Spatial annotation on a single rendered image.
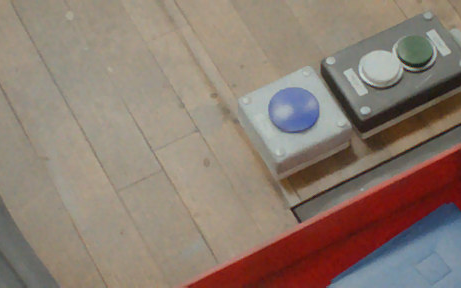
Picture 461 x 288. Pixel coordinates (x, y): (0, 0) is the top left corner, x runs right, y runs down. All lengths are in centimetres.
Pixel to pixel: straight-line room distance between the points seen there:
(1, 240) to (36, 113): 52
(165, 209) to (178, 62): 14
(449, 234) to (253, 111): 18
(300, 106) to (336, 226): 11
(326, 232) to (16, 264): 44
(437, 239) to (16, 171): 33
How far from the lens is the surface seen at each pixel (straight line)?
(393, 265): 98
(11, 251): 55
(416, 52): 104
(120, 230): 101
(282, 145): 100
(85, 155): 104
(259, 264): 95
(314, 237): 96
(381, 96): 103
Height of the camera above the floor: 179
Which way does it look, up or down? 59 degrees down
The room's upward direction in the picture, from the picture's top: 1 degrees clockwise
